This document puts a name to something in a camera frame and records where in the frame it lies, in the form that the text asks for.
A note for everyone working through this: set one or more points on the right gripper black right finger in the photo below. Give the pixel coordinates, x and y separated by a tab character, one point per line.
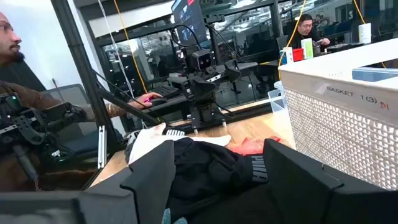
311	199

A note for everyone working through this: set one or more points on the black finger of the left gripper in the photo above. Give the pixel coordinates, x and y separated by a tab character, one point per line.
203	90
232	71

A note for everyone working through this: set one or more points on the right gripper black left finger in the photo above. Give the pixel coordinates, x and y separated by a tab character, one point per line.
149	186

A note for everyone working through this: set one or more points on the blue knit cloth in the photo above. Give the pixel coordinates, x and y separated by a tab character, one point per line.
169	217

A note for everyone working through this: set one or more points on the white cloth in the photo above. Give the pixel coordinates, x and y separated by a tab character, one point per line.
149	143

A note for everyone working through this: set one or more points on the black Puma underwear grey print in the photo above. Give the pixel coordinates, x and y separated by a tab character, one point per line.
211	168

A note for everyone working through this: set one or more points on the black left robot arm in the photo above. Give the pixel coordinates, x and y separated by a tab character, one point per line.
205	115

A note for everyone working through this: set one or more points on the grey standing desk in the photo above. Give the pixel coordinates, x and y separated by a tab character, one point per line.
248	66

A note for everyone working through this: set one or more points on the black keyboard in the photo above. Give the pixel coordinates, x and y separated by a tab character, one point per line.
166	90

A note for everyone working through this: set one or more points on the black computer mouse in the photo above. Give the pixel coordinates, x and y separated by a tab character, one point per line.
159	101

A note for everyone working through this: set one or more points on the clear plastic storage bin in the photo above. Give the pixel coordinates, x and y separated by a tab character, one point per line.
275	99

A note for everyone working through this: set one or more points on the white and blue box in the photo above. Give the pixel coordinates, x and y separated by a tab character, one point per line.
287	55

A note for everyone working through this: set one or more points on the white perforated laundry basket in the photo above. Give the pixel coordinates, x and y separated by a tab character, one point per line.
342	149

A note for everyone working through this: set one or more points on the black computer monitor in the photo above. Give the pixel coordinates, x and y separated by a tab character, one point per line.
189	18

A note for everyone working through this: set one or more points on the red box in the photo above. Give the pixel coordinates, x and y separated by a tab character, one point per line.
298	55

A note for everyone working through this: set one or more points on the pink cloth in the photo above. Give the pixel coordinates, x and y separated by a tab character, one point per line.
248	147

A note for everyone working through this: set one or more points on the white and green box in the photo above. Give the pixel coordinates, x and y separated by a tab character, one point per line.
307	48

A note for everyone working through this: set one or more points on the person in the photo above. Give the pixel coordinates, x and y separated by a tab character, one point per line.
306	37
28	96

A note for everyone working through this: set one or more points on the dark mug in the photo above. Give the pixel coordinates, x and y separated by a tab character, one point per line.
317	50

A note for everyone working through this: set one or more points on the black mesh office chair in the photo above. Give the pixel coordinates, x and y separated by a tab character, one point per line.
74	91

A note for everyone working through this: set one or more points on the white paper roll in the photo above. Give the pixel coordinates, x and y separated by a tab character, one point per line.
365	32

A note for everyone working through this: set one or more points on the black cabinet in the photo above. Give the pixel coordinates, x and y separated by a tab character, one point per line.
21	76

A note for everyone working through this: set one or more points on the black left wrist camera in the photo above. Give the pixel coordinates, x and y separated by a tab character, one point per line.
202	60

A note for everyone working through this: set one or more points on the silver aluminium bracket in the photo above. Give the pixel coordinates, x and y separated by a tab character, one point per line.
102	146

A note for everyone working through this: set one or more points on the black diagonal frame brace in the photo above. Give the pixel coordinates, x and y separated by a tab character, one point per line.
124	104

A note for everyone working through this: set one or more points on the black aluminium frame post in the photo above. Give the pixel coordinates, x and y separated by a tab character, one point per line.
81	56

